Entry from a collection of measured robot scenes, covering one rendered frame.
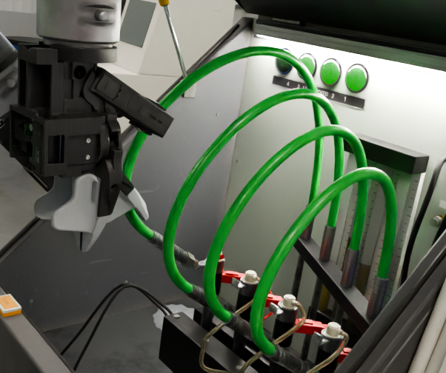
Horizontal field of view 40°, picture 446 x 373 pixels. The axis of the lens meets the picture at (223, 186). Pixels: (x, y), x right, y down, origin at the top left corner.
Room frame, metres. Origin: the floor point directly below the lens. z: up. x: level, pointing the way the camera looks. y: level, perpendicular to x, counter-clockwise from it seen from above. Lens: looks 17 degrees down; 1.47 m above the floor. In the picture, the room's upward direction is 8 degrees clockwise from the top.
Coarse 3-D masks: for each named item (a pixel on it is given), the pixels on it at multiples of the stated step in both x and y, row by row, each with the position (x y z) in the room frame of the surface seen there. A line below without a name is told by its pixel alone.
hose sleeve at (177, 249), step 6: (156, 234) 0.78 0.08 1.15; (150, 240) 0.78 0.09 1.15; (156, 240) 0.78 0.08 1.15; (162, 240) 0.79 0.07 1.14; (156, 246) 0.79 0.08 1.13; (174, 246) 0.81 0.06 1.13; (174, 252) 0.80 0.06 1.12; (180, 252) 0.81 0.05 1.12; (186, 252) 0.82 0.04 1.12; (180, 258) 0.81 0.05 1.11; (186, 258) 0.82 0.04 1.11
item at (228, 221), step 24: (288, 144) 0.71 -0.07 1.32; (360, 144) 0.79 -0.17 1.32; (264, 168) 0.68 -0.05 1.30; (240, 192) 0.67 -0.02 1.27; (360, 192) 0.81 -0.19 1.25; (360, 216) 0.82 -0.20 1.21; (216, 240) 0.65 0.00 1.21; (360, 240) 0.82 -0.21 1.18; (216, 264) 0.65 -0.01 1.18; (216, 312) 0.65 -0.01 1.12
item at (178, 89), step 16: (256, 48) 0.87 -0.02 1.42; (272, 48) 0.89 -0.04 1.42; (208, 64) 0.82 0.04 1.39; (224, 64) 0.84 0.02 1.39; (192, 80) 0.80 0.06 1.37; (304, 80) 0.95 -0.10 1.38; (176, 96) 0.79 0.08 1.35; (320, 112) 0.97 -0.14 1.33; (320, 144) 0.98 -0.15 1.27; (128, 160) 0.75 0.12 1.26; (320, 160) 0.99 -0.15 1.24; (128, 176) 0.75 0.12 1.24; (320, 176) 1.00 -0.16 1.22
